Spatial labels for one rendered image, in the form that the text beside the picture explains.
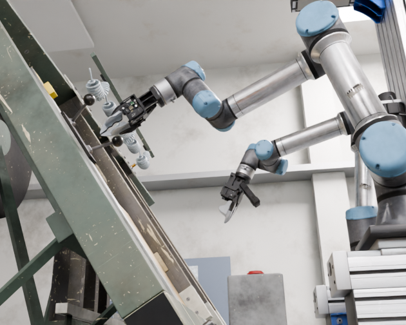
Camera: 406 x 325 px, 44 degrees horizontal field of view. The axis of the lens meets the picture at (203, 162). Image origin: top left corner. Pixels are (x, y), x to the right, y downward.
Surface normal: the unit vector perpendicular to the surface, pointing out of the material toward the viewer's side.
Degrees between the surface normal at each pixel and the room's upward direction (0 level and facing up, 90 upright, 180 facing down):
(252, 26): 180
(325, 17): 83
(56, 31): 180
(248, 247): 90
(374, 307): 90
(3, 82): 90
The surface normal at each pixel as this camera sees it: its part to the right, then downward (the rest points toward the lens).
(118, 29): 0.03, 0.92
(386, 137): -0.40, -0.23
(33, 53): 0.55, 0.74
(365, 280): -0.13, -0.39
